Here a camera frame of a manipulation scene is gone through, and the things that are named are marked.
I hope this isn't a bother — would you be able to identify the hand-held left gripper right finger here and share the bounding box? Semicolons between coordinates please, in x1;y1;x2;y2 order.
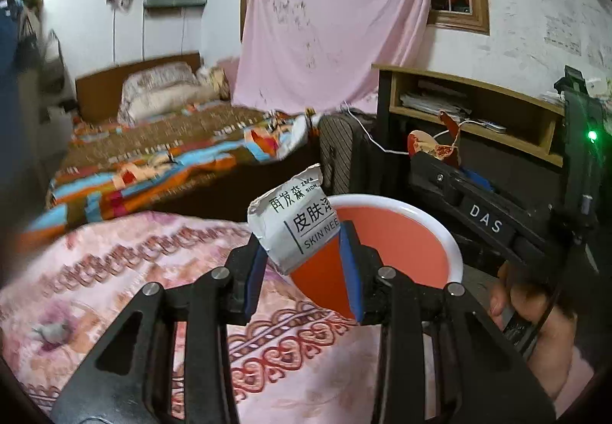
340;220;558;424

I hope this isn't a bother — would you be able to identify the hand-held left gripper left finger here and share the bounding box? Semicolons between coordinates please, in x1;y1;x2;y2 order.
49;239;269;424

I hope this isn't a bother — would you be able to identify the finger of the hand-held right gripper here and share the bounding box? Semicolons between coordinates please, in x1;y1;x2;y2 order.
458;165;501;198
409;154;468;215

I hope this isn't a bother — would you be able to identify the orange bin white rim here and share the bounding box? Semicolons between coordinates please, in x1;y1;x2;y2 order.
286;194;465;325

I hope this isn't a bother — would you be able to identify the white packet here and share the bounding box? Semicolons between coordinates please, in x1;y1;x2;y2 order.
247;163;341;276

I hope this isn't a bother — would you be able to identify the person's right forearm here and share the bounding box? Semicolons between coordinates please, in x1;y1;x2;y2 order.
555;346;597;416

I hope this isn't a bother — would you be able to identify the person's right hand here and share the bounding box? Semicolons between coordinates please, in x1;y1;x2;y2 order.
490;260;580;400

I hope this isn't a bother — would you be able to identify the white phone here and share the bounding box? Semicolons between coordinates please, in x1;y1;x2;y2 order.
470;118;508;134

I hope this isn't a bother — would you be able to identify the wooden desk shelf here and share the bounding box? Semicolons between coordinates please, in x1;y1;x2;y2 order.
371;64;568;167

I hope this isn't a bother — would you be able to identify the stack of papers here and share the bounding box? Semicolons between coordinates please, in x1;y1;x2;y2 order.
399;79;475;117

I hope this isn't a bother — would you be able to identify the patterned suitcase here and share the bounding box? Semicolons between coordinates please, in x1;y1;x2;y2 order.
317;113;384;196

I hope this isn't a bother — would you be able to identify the pink printed blanket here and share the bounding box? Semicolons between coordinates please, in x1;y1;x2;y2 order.
0;210;446;424

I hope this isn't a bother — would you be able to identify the bed with colourful blanket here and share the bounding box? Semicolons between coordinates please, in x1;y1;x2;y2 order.
28;101;317;234

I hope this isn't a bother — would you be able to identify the pink sheet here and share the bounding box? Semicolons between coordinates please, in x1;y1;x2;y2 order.
229;0;439;117

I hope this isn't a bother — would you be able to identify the grey crumpled wrapper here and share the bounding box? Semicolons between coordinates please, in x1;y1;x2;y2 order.
33;321;71;344

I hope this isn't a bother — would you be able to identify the cream pillow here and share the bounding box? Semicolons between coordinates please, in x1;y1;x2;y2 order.
194;62;231;102

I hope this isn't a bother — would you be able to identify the floral pillow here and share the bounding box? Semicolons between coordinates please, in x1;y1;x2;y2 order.
117;61;200;119

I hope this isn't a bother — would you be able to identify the white nightstand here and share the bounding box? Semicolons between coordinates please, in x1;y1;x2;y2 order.
45;103;80;153

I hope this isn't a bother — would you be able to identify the wooden headboard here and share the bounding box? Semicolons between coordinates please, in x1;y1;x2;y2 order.
75;51;202;124

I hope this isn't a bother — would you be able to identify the blue wardrobe cover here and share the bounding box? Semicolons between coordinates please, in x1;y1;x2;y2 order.
0;15;27;226

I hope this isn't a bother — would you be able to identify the grey handbag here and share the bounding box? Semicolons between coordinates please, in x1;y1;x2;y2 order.
40;29;66;93

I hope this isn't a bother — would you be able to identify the black handbag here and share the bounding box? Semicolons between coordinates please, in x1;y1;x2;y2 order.
16;16;40;72

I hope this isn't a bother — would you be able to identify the white cable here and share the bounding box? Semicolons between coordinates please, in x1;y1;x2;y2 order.
343;103;480;155

